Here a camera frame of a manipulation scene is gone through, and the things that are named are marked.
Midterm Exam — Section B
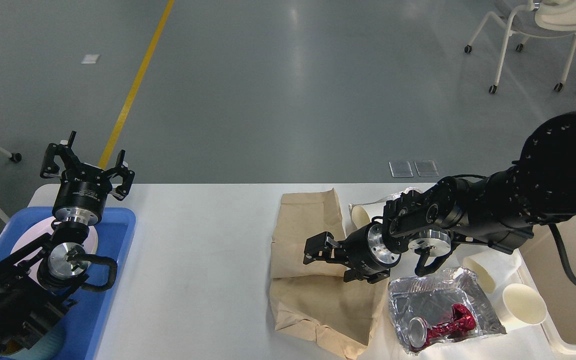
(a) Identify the crumpled aluminium foil lower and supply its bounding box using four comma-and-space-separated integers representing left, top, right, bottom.
387, 266, 506, 356

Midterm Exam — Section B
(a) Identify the crushed red soda can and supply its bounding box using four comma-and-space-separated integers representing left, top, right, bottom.
407, 303, 477, 350

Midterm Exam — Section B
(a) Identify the pink plate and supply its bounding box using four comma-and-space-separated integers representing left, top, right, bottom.
4, 217, 93, 289

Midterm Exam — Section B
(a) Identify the white paper cup lower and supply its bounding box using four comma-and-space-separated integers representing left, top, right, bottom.
493, 283, 548, 333

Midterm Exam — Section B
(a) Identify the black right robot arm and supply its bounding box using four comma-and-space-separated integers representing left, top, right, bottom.
302, 111, 576, 286

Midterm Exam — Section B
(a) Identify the yellow plate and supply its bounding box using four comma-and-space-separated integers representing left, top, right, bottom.
83, 227, 99, 255

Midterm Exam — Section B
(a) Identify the blue plastic tray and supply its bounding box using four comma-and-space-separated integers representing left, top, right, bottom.
0, 207, 137, 360

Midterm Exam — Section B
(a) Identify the crumpled aluminium foil upper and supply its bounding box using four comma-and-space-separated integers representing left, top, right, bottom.
344, 186, 421, 236

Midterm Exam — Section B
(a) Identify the crumpled aluminium foil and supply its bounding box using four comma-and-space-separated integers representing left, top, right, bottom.
344, 186, 421, 236
387, 266, 506, 356

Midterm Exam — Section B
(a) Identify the brown paper bag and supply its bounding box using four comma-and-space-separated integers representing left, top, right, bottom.
269, 275, 387, 360
270, 188, 346, 279

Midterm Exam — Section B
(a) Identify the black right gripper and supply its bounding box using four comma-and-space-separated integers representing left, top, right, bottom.
302, 222, 402, 284

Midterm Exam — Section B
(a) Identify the teal mug yellow inside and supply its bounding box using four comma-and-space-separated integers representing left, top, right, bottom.
3, 325, 66, 360

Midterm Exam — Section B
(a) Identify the white paper cup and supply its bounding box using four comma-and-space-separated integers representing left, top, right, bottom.
350, 202, 387, 230
493, 283, 548, 333

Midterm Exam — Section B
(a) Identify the white plastic bin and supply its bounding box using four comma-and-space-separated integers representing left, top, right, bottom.
519, 216, 576, 354

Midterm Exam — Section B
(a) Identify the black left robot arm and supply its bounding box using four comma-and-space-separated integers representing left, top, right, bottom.
0, 131, 135, 355

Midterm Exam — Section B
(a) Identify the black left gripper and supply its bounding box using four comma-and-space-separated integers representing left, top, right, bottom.
39, 131, 135, 227

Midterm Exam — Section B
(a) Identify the white chair on wheels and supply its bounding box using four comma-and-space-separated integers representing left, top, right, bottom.
464, 0, 576, 95

